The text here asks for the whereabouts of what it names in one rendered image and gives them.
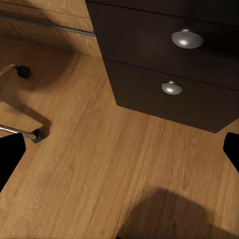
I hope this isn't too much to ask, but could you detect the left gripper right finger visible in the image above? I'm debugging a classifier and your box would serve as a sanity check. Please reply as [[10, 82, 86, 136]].
[[223, 132, 239, 173]]

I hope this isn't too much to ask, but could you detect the swivel chair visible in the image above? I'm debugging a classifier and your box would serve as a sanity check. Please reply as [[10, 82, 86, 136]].
[[0, 62, 45, 143]]

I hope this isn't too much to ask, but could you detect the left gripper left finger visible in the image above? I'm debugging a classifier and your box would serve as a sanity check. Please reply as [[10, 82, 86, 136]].
[[0, 132, 26, 192]]

